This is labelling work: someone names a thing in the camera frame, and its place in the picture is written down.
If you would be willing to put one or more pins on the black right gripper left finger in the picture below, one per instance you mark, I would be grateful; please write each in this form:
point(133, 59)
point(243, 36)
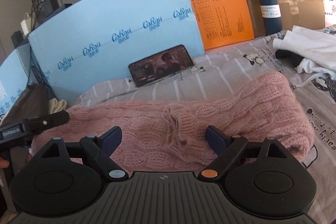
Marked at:
point(97, 152)

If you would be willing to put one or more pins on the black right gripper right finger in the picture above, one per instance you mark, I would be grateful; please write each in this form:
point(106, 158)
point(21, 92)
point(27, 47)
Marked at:
point(229, 150)

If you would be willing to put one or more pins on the pink knitted sweater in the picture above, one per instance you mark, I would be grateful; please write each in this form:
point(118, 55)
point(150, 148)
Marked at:
point(170, 136)

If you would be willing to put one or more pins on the person's left hand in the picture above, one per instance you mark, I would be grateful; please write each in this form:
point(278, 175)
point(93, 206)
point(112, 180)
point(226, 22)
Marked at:
point(4, 163)

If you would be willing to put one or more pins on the white power strip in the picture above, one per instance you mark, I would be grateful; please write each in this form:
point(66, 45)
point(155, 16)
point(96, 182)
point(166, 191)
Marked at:
point(26, 24)

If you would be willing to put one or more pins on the black smartphone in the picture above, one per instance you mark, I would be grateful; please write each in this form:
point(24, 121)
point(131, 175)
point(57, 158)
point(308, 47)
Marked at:
point(160, 65)

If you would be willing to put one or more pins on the light blue foam board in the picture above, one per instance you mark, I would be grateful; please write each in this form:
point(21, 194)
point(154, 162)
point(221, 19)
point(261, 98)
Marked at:
point(96, 40)

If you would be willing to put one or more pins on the black garment piece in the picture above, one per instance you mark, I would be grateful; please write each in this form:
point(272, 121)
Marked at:
point(292, 59)

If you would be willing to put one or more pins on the white folded garment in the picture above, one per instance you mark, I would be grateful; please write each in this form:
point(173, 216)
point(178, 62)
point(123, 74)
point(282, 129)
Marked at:
point(316, 48)

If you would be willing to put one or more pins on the dark blue thermos bottle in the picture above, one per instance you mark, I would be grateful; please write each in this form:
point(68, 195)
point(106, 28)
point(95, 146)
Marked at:
point(271, 15)

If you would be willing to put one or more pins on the orange printed board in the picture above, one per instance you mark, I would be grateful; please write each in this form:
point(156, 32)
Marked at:
point(223, 22)

